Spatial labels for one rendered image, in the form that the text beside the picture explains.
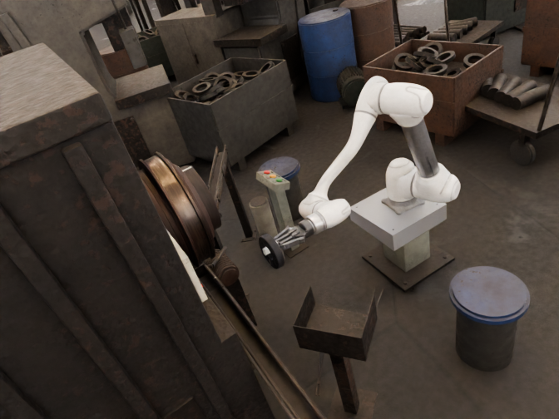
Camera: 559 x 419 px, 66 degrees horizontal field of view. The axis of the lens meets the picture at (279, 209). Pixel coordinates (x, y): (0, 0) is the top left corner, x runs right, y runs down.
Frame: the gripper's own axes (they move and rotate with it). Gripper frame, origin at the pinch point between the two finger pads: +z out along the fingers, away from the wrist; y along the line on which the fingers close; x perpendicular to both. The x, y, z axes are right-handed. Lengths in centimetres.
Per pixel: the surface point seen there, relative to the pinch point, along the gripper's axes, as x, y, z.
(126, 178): 68, -30, 44
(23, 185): 76, -30, 64
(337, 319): -23.9, -30.5, -7.6
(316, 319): -23.6, -25.2, -1.2
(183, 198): 39.5, -0.5, 27.1
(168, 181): 45, 5, 29
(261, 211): -35, 75, -32
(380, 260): -78, 28, -83
